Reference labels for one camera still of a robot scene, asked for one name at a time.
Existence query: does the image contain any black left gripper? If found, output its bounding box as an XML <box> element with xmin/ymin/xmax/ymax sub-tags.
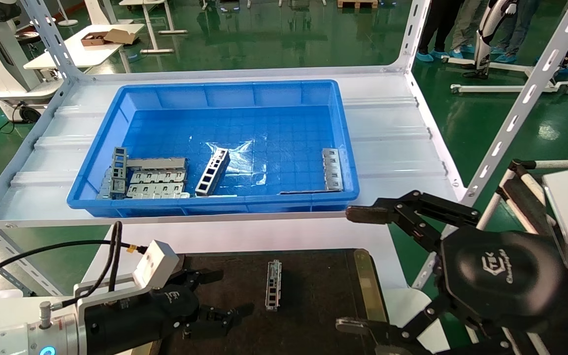
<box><xmin>85</xmin><ymin>268</ymin><xmax>256</xmax><ymax>355</ymax></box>

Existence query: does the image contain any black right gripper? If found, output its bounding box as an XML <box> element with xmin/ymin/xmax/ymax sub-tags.
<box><xmin>335</xmin><ymin>190</ymin><xmax>568</xmax><ymax>355</ymax></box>

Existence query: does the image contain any silver slotted metal part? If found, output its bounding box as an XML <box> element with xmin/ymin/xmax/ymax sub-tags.
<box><xmin>321</xmin><ymin>148</ymin><xmax>345</xmax><ymax>192</ymax></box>
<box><xmin>265</xmin><ymin>259</ymin><xmax>283</xmax><ymax>313</ymax></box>

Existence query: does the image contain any black container with brass edges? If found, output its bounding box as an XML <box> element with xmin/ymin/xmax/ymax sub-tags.
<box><xmin>160</xmin><ymin>248</ymin><xmax>389</xmax><ymax>355</ymax></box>

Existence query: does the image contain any metal part with dark windows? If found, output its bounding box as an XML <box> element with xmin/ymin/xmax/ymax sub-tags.
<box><xmin>194</xmin><ymin>149</ymin><xmax>231</xmax><ymax>198</ymax></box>

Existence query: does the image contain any flat silver notched plate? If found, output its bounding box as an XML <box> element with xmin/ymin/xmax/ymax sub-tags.
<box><xmin>125</xmin><ymin>183</ymin><xmax>191</xmax><ymax>200</ymax></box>
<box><xmin>129</xmin><ymin>170</ymin><xmax>187</xmax><ymax>186</ymax></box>

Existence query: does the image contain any white slotted metal rack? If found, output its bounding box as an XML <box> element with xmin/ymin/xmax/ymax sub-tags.
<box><xmin>0</xmin><ymin>0</ymin><xmax>568</xmax><ymax>296</ymax></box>

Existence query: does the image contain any thin silver metal strip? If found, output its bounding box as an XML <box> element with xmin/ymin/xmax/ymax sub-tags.
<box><xmin>277</xmin><ymin>189</ymin><xmax>336</xmax><ymax>196</ymax></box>

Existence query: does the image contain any clear plastic film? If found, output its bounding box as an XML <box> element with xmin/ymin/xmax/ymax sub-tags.
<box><xmin>204</xmin><ymin>140</ymin><xmax>270</xmax><ymax>187</ymax></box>

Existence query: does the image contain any long grey metal housing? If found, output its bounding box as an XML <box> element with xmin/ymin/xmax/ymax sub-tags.
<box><xmin>126</xmin><ymin>157</ymin><xmax>189</xmax><ymax>173</ymax></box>

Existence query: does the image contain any blue plastic bin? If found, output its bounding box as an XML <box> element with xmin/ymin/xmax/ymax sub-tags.
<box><xmin>66</xmin><ymin>80</ymin><xmax>361</xmax><ymax>219</ymax></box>

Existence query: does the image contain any white wheeled stand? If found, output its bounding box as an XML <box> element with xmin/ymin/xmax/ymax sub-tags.
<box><xmin>440</xmin><ymin>54</ymin><xmax>568</xmax><ymax>97</ymax></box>

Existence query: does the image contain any white black humanoid leg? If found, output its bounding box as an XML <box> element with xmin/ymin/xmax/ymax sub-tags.
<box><xmin>463</xmin><ymin>0</ymin><xmax>519</xmax><ymax>80</ymax></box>

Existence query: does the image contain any person in black trousers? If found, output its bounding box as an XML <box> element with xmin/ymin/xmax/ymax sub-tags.
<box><xmin>414</xmin><ymin>0</ymin><xmax>463</xmax><ymax>64</ymax></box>

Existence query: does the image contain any person in grey trousers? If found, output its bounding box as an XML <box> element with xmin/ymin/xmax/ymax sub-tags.
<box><xmin>449</xmin><ymin>0</ymin><xmax>484</xmax><ymax>55</ymax></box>

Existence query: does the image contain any person in blue jeans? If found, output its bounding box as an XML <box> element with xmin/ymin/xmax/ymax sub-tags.
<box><xmin>491</xmin><ymin>0</ymin><xmax>541</xmax><ymax>56</ymax></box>

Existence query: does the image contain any wooden pallet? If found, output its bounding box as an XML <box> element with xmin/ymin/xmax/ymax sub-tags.
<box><xmin>336</xmin><ymin>0</ymin><xmax>378</xmax><ymax>10</ymax></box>

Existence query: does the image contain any white desk with metal legs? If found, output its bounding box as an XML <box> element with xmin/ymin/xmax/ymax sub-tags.
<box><xmin>118</xmin><ymin>0</ymin><xmax>189</xmax><ymax>55</ymax></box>

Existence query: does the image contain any open cardboard box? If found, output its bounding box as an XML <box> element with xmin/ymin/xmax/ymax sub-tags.
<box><xmin>80</xmin><ymin>29</ymin><xmax>137</xmax><ymax>48</ymax></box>

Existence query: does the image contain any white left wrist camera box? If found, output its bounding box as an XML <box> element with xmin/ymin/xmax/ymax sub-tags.
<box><xmin>74</xmin><ymin>240</ymin><xmax>181</xmax><ymax>317</ymax></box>

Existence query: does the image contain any black left camera cable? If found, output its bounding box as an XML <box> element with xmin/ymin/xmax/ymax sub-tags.
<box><xmin>0</xmin><ymin>221</ymin><xmax>149</xmax><ymax>309</ymax></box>

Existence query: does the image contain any leaning grey metal bracket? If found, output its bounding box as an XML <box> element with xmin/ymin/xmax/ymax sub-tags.
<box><xmin>97</xmin><ymin>168</ymin><xmax>115</xmax><ymax>201</ymax></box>

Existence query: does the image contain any upright grey slotted bracket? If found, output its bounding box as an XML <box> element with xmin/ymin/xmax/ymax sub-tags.
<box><xmin>110</xmin><ymin>147</ymin><xmax>129</xmax><ymax>199</ymax></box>

